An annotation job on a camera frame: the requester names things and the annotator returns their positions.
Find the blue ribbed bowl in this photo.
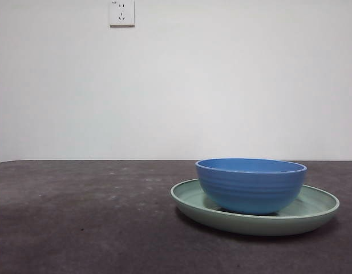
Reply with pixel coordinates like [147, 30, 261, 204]
[195, 158, 308, 216]

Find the pale green plate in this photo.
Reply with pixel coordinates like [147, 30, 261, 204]
[170, 178, 341, 237]

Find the white wall socket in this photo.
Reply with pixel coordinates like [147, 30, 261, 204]
[108, 0, 135, 28]

